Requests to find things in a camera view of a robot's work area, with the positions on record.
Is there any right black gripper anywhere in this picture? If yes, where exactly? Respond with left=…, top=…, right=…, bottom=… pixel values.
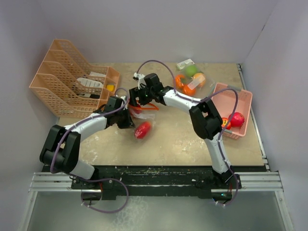
left=128, top=85, right=154, bottom=109

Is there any zip bag of red apples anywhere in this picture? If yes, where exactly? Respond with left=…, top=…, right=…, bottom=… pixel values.
left=128, top=103, right=159, bottom=120

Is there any red fake apple three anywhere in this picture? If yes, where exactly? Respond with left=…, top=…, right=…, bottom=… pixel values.
left=134, top=121, right=152, bottom=139

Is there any zip bag of mixed fruit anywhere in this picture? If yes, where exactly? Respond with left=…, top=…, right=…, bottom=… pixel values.
left=175, top=64, right=216, bottom=98

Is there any red fake apple two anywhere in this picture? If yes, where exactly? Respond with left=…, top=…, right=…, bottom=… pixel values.
left=221, top=117, right=231, bottom=130

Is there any pink perforated plastic basket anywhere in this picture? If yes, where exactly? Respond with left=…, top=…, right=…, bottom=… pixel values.
left=212, top=83, right=253, bottom=140

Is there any red fake apple one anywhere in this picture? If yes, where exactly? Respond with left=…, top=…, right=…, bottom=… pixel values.
left=229, top=112, right=245, bottom=128

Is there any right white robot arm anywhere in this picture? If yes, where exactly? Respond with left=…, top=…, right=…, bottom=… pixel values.
left=129, top=73, right=238, bottom=188

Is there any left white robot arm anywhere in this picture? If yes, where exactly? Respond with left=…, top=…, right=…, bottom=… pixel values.
left=39, top=96, right=135, bottom=189

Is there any yellow eraser block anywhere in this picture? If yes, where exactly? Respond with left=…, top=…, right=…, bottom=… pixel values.
left=106, top=84, right=115, bottom=91

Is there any small white red box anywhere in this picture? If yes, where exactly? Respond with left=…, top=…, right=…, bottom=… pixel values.
left=176, top=59, right=195, bottom=70

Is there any white packet in organizer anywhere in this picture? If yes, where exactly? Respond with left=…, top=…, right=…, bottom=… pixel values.
left=77, top=72, right=106, bottom=89

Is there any orange desk file organizer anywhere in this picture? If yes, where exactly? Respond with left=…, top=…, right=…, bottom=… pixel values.
left=29, top=39, right=120, bottom=118

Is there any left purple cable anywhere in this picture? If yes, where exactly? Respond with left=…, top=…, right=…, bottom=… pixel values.
left=50, top=87, right=130, bottom=214

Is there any purple cable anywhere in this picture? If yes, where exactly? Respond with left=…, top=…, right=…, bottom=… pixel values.
left=50, top=87, right=130, bottom=214
left=136, top=59, right=240, bottom=207

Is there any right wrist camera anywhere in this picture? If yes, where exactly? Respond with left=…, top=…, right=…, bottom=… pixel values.
left=133, top=72, right=146, bottom=89

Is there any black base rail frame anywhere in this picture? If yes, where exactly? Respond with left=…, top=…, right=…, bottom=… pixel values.
left=30, top=166, right=283, bottom=202

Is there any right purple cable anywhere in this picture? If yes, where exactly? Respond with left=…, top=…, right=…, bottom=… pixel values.
left=136, top=59, right=240, bottom=207

